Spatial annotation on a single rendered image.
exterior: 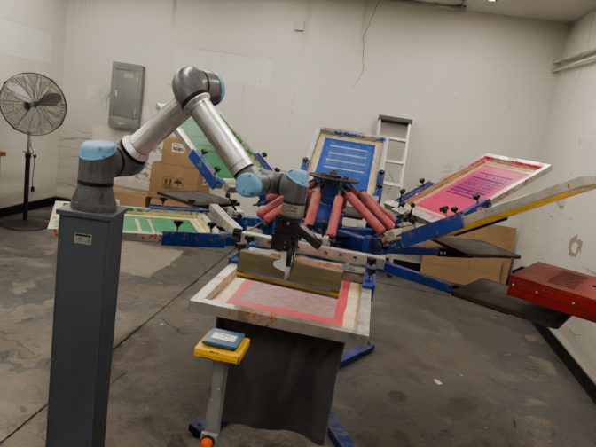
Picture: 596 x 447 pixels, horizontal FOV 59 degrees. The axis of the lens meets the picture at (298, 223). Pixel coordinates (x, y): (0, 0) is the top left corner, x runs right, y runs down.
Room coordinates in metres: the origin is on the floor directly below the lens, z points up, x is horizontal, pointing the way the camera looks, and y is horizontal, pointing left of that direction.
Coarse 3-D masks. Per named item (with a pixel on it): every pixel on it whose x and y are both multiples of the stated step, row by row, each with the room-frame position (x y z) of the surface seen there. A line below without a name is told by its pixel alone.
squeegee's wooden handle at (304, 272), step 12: (240, 252) 1.71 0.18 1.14; (252, 252) 1.72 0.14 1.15; (240, 264) 1.71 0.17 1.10; (252, 264) 1.71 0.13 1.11; (264, 264) 1.70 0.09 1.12; (300, 264) 1.68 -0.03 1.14; (312, 264) 1.69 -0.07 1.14; (276, 276) 1.69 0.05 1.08; (300, 276) 1.68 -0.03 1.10; (312, 276) 1.68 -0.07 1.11; (324, 276) 1.67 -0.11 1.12; (336, 276) 1.67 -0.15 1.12; (336, 288) 1.67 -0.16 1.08
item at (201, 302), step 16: (224, 272) 1.94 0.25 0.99; (208, 288) 1.73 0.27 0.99; (368, 288) 2.01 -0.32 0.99; (192, 304) 1.60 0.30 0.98; (208, 304) 1.59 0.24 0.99; (224, 304) 1.61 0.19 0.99; (368, 304) 1.82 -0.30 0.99; (240, 320) 1.58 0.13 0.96; (256, 320) 1.57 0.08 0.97; (272, 320) 1.57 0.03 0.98; (288, 320) 1.56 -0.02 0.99; (304, 320) 1.58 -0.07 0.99; (368, 320) 1.66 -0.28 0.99; (320, 336) 1.55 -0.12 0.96; (336, 336) 1.54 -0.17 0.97; (352, 336) 1.54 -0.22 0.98; (368, 336) 1.53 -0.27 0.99
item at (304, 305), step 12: (348, 288) 2.08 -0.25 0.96; (300, 300) 1.86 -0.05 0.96; (312, 300) 1.88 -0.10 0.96; (324, 300) 1.90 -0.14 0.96; (336, 300) 1.92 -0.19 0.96; (288, 312) 1.71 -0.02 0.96; (300, 312) 1.73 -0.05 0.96; (312, 312) 1.75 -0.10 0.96; (324, 312) 1.77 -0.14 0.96; (336, 312) 1.79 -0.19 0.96; (336, 324) 1.68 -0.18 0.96
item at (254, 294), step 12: (240, 288) 1.88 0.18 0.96; (252, 288) 1.90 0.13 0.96; (264, 288) 1.92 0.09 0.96; (276, 288) 1.94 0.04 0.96; (288, 288) 1.97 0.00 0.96; (228, 300) 1.74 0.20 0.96; (240, 300) 1.76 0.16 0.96; (252, 300) 1.78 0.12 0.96; (264, 300) 1.80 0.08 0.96; (276, 300) 1.82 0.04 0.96; (288, 300) 1.84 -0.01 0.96; (276, 312) 1.70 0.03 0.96
